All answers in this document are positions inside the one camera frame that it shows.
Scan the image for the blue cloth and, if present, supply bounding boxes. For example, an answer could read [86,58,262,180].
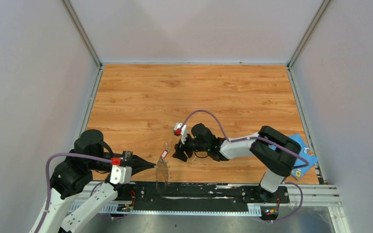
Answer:
[270,133,319,182]

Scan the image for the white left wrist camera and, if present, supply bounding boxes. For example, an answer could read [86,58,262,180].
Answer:
[109,165,132,184]

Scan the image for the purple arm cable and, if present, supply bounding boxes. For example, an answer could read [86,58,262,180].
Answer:
[174,109,311,223]
[34,152,121,233]

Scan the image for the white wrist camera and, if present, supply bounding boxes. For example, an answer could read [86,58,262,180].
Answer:
[173,122,187,144]
[109,165,132,184]

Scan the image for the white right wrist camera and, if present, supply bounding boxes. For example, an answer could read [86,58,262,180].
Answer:
[173,122,187,144]

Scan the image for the silver key with red tag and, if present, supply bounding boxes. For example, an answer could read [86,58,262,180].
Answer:
[159,143,170,162]

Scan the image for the metal key organizer plate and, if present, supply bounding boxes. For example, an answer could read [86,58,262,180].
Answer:
[155,159,170,193]

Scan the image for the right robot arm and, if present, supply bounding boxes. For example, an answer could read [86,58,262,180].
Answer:
[173,123,302,203]

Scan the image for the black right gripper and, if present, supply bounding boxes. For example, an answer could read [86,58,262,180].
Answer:
[173,132,210,162]

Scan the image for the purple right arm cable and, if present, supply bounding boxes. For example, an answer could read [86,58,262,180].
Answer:
[174,109,311,223]

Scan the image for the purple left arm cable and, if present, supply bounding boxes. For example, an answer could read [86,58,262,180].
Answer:
[34,152,121,233]

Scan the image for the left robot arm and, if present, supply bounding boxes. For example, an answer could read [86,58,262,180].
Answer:
[30,129,156,233]

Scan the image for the aluminium rail base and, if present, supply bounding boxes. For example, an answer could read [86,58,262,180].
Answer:
[38,180,351,233]

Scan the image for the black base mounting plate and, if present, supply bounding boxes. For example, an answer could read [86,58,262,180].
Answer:
[115,182,290,212]

